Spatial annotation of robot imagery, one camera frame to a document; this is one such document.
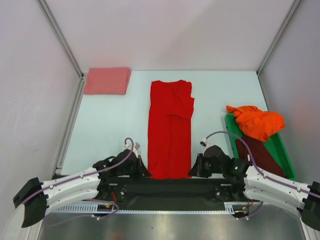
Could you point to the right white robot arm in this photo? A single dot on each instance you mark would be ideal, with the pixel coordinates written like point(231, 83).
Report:
point(300, 199)

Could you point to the left aluminium frame post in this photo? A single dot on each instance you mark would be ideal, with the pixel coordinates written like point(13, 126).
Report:
point(54, 25)

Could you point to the green plastic bin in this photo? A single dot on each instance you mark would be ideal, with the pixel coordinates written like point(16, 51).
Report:
point(275, 146)

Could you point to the right aluminium frame post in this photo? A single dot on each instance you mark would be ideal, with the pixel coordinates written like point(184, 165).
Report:
point(279, 34)

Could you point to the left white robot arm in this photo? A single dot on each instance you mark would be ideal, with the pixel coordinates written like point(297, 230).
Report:
point(39, 198)

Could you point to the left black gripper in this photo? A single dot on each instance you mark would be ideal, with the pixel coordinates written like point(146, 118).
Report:
point(141, 170)

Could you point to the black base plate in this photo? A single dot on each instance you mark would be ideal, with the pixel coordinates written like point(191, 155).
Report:
point(190, 194)

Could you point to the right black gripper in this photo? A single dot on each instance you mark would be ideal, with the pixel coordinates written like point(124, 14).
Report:
point(201, 166)

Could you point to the folded pink t-shirt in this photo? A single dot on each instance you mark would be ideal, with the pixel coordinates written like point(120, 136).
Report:
point(107, 81)

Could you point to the orange t-shirt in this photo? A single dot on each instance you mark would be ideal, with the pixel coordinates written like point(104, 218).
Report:
point(255, 123)

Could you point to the aluminium frame post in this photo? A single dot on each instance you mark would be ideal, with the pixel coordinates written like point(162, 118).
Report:
point(54, 25)
point(279, 34)

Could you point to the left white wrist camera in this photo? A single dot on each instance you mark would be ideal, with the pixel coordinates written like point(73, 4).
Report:
point(134, 148)

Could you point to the dark red t-shirt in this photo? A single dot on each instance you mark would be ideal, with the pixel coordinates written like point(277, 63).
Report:
point(262, 157)

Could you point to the left aluminium side rail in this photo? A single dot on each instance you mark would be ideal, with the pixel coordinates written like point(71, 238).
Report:
point(67, 134)

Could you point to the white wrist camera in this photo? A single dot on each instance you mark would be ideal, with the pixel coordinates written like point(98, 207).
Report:
point(134, 148)
point(204, 142)

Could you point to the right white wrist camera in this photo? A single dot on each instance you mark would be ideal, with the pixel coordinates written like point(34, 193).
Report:
point(204, 142)

